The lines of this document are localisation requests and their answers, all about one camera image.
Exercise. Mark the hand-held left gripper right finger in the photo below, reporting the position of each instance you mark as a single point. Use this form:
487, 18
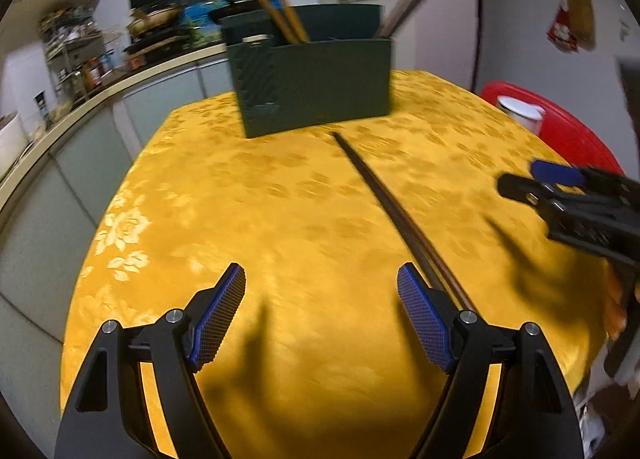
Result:
425, 319

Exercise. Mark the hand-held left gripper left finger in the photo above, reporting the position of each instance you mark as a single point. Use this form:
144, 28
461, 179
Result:
220, 319

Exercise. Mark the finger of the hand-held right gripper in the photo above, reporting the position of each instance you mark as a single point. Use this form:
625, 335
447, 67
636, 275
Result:
520, 188
550, 173

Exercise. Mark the dark green utensil holder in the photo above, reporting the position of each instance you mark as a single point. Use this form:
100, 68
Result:
310, 89

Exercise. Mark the person's right hand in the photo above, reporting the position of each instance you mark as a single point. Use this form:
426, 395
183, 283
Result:
616, 311

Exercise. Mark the red plastic stool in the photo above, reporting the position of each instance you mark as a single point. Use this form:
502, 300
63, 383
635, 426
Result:
575, 139

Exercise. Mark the white cup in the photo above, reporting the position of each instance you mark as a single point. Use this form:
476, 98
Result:
520, 111

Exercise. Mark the yellow floral tablecloth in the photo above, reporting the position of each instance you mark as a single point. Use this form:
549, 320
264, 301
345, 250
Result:
300, 214

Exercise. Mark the hanging red cloth bag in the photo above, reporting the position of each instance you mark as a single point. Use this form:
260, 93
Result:
560, 31

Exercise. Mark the hanging tan cloth bag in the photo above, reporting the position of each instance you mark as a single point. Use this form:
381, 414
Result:
582, 19

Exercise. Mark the kitchen counter cabinet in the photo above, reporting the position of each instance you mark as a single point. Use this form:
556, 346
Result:
165, 94

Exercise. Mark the white rice cooker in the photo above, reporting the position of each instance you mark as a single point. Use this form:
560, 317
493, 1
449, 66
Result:
10, 144

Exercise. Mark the black pepper grinder bottle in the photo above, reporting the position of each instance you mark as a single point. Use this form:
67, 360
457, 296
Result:
42, 109

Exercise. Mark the red label sauce bottle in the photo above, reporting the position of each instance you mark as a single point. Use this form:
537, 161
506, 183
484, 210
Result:
93, 75

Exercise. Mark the black pan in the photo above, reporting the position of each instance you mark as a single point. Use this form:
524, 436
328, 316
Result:
235, 14

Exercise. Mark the blue scenic backsplash panel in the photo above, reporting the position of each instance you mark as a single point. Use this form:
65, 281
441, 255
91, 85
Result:
196, 14

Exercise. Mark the brass wok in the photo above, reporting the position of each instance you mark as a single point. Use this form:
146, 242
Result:
155, 19

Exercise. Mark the metal spice rack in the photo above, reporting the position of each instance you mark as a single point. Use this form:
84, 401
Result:
70, 39

